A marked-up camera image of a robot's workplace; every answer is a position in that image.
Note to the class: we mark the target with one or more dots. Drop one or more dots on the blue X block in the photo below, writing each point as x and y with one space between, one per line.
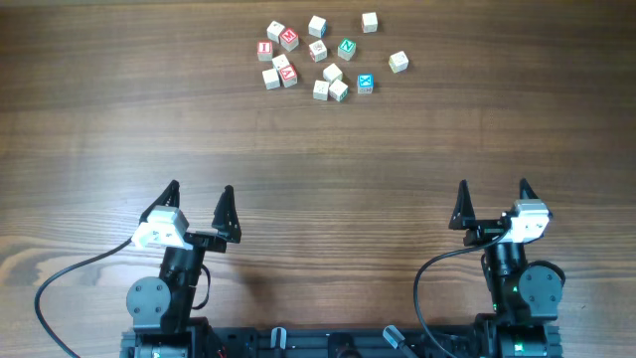
365 83

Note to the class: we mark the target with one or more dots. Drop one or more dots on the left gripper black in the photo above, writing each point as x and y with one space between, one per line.
223 223

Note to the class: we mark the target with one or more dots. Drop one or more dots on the yellowish block far right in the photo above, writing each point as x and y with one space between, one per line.
398 62

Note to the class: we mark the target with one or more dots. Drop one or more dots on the block with blue side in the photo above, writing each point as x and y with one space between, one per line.
317 26

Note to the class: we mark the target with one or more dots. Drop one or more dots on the red I block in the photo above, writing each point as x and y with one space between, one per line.
264 51

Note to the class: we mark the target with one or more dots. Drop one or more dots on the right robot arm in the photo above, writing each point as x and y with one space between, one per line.
525 295

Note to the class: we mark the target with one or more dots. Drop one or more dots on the block with green side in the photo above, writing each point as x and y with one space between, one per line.
338 90

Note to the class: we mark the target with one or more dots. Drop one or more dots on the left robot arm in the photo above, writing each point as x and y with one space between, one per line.
161 305

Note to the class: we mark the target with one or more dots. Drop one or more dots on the plain block above A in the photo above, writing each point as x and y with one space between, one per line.
280 62

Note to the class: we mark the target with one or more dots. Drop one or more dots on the red A block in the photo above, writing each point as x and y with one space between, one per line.
288 75

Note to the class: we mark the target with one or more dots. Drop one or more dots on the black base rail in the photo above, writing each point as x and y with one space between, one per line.
248 342

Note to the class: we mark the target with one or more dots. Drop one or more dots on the red M block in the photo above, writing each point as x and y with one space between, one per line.
289 39

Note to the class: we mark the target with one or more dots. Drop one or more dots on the block with red drawing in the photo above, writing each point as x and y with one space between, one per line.
318 51

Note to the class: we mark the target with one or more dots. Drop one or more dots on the green N block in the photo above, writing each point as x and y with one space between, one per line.
347 49

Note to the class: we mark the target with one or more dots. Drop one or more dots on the plain block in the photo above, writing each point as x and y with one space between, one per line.
274 30
332 73
271 79
321 90
280 62
370 22

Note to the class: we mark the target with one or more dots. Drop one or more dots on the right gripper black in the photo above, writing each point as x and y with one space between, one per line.
464 217

